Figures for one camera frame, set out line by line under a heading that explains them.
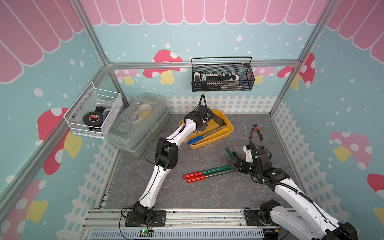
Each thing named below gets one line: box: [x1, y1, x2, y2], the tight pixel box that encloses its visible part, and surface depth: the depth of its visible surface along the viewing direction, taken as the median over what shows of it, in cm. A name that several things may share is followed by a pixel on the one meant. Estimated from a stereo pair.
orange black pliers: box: [249, 123, 263, 142], surface depth 108 cm
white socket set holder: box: [193, 71, 240, 88], surface depth 90 cm
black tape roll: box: [83, 111, 104, 127], surface depth 71 cm
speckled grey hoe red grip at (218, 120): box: [212, 114, 226, 127], surface depth 112 cm
